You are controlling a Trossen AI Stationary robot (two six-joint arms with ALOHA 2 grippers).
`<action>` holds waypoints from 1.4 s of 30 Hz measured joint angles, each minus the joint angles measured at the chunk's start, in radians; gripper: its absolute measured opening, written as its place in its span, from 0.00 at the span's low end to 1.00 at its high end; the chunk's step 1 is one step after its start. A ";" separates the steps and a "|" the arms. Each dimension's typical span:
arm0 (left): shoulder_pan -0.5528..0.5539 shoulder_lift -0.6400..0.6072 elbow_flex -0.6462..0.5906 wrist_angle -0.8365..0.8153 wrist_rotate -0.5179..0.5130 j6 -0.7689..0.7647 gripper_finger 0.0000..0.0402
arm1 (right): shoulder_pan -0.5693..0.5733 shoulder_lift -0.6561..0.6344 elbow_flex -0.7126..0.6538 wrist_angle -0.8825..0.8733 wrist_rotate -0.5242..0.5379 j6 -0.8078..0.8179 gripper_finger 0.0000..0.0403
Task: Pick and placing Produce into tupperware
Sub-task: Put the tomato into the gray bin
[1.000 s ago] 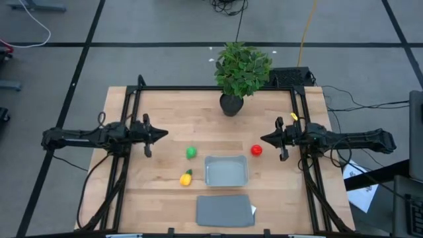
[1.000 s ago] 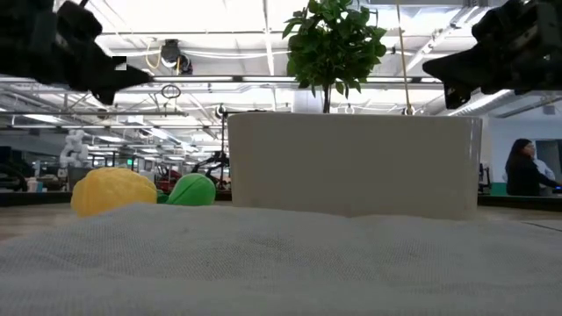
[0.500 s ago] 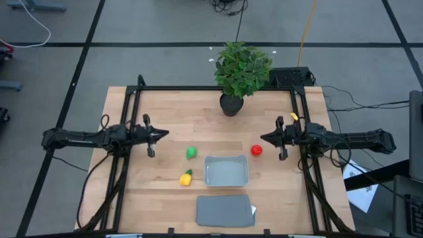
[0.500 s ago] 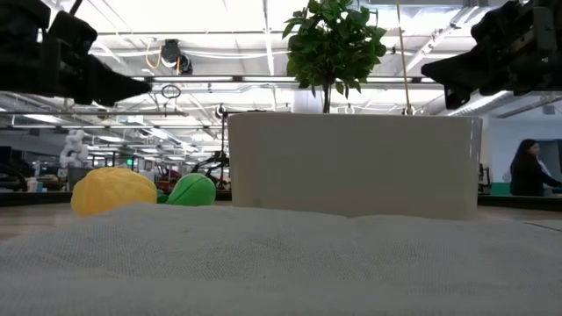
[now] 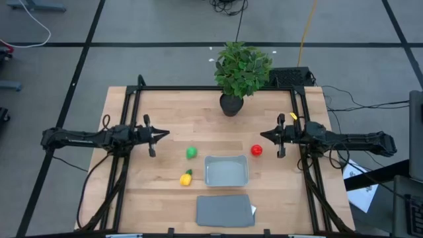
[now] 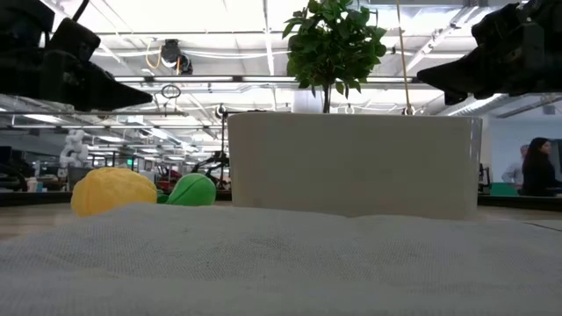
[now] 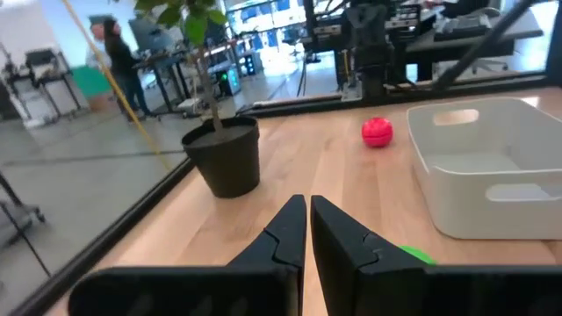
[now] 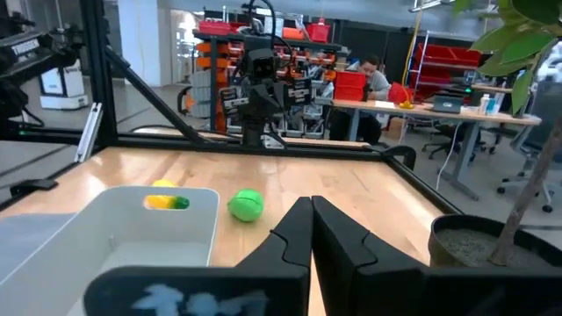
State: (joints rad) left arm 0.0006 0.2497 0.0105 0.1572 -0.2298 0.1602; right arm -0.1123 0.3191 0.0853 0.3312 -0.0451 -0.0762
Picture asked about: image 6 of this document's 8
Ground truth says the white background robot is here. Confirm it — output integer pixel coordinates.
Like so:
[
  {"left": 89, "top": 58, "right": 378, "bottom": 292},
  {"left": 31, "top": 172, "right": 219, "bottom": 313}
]
[{"left": 59, "top": 129, "right": 90, "bottom": 169}]

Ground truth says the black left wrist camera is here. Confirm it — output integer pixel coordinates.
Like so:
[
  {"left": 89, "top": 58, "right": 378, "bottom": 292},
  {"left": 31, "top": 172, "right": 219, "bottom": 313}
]
[{"left": 46, "top": 17, "right": 101, "bottom": 65}]

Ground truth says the translucent white tupperware container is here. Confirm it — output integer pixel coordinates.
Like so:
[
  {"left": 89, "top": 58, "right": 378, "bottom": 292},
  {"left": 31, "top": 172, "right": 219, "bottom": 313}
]
[{"left": 227, "top": 112, "right": 483, "bottom": 220}]

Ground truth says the black left wrist camera cable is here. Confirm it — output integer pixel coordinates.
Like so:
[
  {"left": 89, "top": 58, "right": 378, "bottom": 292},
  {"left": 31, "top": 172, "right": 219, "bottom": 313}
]
[{"left": 72, "top": 0, "right": 90, "bottom": 22}]

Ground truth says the black ceiling device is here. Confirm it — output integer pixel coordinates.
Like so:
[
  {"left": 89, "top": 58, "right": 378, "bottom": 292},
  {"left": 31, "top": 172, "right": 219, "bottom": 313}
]
[{"left": 160, "top": 39, "right": 194, "bottom": 75}]

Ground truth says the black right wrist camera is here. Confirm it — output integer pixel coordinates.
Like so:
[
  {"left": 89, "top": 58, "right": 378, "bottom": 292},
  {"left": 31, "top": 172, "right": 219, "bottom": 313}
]
[{"left": 472, "top": 11, "right": 528, "bottom": 59}]

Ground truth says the green toy pepper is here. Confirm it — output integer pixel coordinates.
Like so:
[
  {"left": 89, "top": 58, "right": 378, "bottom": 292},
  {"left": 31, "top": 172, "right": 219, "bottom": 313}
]
[{"left": 156, "top": 173, "right": 217, "bottom": 207}]

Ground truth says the yellow toy lemon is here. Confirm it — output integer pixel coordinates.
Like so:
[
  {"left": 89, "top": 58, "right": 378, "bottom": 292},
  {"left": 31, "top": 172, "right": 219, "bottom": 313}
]
[{"left": 70, "top": 167, "right": 158, "bottom": 218}]

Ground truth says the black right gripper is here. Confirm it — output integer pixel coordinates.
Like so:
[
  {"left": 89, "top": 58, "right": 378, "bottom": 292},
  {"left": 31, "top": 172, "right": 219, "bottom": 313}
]
[{"left": 416, "top": 19, "right": 562, "bottom": 105}]

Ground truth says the teal box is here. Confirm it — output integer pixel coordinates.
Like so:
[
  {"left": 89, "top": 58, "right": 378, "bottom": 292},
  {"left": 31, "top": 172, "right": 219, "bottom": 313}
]
[{"left": 490, "top": 182, "right": 519, "bottom": 198}]

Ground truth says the green leafy plant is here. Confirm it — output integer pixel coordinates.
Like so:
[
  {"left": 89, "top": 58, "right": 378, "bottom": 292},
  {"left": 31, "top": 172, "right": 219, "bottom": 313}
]
[{"left": 282, "top": 0, "right": 388, "bottom": 114}]

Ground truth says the yellow cable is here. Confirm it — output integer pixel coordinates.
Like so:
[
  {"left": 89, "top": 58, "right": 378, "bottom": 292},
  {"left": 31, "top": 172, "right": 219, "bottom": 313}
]
[{"left": 396, "top": 0, "right": 414, "bottom": 116}]

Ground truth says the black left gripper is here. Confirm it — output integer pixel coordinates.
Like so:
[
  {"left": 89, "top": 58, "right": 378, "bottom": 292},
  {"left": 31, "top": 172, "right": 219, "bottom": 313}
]
[{"left": 0, "top": 47, "right": 154, "bottom": 111}]

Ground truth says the gray folded cloth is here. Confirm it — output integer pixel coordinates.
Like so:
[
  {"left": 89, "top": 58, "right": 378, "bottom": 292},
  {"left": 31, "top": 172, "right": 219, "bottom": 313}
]
[{"left": 0, "top": 202, "right": 562, "bottom": 316}]

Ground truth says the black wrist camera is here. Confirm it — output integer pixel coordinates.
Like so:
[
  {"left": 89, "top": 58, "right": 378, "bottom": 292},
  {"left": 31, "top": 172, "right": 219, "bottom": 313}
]
[
  {"left": 472, "top": 11, "right": 528, "bottom": 59},
  {"left": 46, "top": 17, "right": 101, "bottom": 65}
]

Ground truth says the person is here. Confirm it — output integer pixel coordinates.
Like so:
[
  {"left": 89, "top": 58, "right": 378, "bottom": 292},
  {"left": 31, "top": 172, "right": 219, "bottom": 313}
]
[
  {"left": 517, "top": 137, "right": 562, "bottom": 198},
  {"left": 501, "top": 144, "right": 530, "bottom": 185}
]

